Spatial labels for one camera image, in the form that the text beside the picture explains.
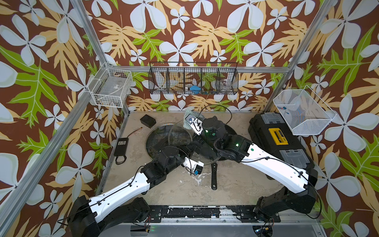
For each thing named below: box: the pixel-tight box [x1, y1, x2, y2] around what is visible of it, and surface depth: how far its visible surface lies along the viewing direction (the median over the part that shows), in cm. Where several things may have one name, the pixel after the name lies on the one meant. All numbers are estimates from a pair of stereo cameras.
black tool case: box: [247, 112, 319, 188], surface depth 84 cm
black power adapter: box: [113, 131, 134, 165], surface depth 100 cm
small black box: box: [139, 114, 157, 129], surface depth 113 cm
